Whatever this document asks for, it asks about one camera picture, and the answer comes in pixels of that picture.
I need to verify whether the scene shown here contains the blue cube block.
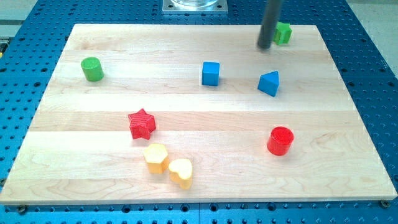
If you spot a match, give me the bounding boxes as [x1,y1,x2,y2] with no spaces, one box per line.
[201,62,220,86]

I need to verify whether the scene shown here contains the red star block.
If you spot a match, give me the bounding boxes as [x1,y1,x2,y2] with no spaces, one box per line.
[127,109,156,140]

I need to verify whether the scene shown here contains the yellow hexagon block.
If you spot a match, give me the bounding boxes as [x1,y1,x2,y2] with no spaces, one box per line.
[144,144,169,174]

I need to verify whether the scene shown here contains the yellow heart block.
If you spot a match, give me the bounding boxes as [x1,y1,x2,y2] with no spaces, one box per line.
[169,159,193,190]

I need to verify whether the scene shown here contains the light wooden board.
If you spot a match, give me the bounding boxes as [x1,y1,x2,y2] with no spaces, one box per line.
[1,24,397,205]

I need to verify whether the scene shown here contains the blue triangular prism block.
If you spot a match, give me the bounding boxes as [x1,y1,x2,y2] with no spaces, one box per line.
[257,71,279,97]

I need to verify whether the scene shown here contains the red cylinder block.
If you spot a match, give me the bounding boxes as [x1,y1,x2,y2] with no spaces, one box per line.
[267,126,294,156]

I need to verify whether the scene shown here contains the green star block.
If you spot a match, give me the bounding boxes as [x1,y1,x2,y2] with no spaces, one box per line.
[273,22,292,45]

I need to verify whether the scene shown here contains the green cylinder block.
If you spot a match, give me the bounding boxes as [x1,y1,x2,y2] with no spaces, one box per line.
[80,57,104,82]

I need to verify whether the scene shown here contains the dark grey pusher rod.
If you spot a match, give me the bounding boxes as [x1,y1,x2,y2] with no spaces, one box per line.
[257,0,284,50]

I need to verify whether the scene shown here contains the blue perforated metal table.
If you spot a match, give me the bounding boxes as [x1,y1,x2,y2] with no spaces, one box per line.
[1,1,397,223]

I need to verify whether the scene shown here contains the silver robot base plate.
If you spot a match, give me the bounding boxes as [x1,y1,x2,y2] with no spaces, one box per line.
[162,0,228,15]

